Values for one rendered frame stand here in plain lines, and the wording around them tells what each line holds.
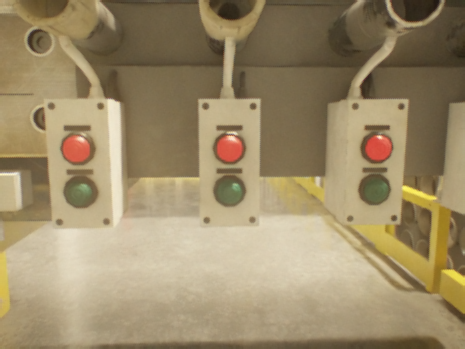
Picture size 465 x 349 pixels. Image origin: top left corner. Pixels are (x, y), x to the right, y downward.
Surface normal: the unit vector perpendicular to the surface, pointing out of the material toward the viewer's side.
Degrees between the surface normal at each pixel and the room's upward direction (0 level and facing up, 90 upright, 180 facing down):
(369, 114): 90
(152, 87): 90
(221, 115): 90
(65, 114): 90
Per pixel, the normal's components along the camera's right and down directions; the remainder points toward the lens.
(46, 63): 0.04, 0.15
